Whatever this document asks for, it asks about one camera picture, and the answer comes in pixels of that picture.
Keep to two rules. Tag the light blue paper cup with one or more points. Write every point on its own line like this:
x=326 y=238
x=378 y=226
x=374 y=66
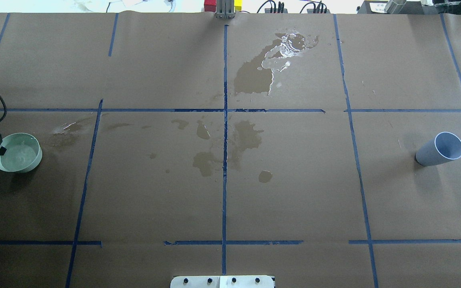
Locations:
x=444 y=147

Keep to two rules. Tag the aluminium frame post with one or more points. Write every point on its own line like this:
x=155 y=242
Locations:
x=226 y=13

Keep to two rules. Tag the red blue yellow block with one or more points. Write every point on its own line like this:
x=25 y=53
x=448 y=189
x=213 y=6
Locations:
x=214 y=5

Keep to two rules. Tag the orange black connector board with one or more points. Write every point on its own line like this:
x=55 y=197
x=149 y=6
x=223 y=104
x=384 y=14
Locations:
x=292 y=6

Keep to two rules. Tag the white pedestal column base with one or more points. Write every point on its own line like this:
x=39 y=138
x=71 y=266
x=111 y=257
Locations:
x=232 y=281

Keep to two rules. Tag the mint green bowl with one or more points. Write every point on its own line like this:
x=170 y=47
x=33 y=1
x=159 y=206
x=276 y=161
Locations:
x=23 y=153

